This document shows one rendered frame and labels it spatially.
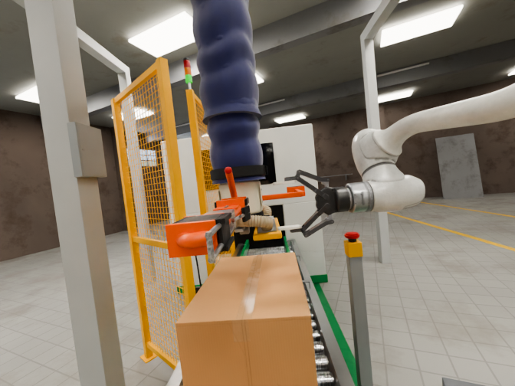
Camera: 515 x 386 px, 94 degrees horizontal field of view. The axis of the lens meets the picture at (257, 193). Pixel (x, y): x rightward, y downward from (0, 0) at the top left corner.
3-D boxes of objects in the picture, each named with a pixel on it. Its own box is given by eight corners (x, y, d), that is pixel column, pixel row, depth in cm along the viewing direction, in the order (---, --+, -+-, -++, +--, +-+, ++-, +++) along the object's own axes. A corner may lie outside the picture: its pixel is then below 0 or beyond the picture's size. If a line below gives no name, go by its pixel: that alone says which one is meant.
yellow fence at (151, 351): (139, 357, 198) (105, 100, 188) (151, 350, 206) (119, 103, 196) (202, 417, 141) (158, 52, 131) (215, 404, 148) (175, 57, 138)
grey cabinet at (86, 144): (100, 178, 152) (93, 129, 150) (107, 177, 151) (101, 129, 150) (73, 177, 132) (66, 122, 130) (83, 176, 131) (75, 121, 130)
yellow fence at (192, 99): (234, 289, 307) (215, 124, 297) (242, 289, 306) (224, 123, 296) (212, 356, 190) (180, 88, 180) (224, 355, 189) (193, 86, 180)
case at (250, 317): (229, 328, 133) (221, 257, 131) (302, 324, 129) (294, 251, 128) (191, 450, 73) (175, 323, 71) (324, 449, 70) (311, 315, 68)
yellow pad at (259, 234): (257, 223, 116) (256, 213, 116) (277, 221, 116) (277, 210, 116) (253, 241, 82) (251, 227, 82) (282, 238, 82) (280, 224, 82)
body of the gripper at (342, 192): (350, 184, 67) (316, 188, 68) (352, 214, 68) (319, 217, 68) (342, 184, 75) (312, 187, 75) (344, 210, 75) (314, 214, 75)
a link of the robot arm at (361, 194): (375, 214, 66) (353, 215, 67) (362, 210, 76) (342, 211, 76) (372, 181, 66) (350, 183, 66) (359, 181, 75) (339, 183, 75)
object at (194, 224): (187, 243, 44) (184, 216, 43) (227, 240, 43) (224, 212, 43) (168, 258, 35) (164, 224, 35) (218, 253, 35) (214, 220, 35)
